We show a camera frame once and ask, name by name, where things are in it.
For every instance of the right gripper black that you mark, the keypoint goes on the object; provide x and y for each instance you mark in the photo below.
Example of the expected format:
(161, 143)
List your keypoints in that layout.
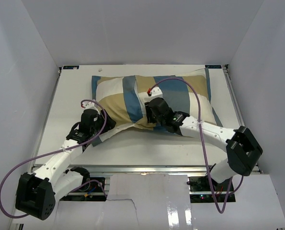
(151, 119)

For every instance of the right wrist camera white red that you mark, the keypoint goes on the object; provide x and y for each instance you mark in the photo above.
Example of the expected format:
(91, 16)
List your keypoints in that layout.
(154, 93)

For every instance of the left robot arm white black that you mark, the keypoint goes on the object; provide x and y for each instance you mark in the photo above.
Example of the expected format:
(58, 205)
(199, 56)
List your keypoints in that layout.
(38, 192)

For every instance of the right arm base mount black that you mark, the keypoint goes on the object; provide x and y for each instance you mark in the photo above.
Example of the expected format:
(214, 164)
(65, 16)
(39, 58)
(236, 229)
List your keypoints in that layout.
(200, 190)

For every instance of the white pillow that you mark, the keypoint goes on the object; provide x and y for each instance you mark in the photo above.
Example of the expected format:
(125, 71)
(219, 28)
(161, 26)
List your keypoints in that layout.
(106, 135)

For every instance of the blue label left corner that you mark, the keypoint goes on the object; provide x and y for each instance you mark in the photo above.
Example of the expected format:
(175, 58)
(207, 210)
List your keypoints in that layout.
(70, 67)

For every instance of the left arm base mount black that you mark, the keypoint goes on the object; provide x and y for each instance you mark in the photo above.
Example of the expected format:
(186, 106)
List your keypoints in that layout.
(86, 193)

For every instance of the blue label right corner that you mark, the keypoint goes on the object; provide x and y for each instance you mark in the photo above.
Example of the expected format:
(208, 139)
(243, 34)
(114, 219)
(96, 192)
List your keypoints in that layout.
(213, 66)

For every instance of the blue label corner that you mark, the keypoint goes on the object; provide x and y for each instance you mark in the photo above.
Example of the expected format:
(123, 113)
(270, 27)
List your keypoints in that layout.
(213, 66)
(70, 67)

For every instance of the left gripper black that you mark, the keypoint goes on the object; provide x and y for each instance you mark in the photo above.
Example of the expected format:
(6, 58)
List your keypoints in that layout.
(109, 124)

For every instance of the blue beige white checked pillowcase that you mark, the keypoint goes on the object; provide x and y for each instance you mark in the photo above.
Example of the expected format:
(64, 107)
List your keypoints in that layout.
(124, 99)

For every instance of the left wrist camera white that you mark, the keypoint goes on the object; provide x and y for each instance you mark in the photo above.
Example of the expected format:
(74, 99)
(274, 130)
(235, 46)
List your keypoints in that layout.
(88, 105)

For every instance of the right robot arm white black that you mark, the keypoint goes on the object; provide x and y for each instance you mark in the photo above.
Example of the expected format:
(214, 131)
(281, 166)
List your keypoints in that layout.
(242, 149)

